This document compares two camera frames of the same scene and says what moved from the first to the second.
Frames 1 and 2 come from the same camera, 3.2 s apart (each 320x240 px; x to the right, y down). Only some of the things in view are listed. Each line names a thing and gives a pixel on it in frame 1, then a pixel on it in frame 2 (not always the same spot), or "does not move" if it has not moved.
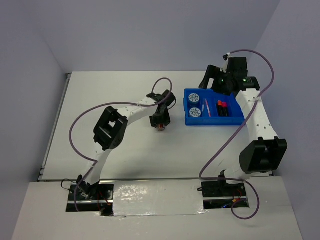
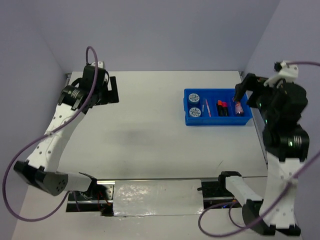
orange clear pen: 208,108 does not move
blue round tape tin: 194,98 does not move
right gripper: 214,72 to 250,81
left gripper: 165,120 to 110,96
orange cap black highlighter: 220,108 does not move
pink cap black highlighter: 225,108 does not move
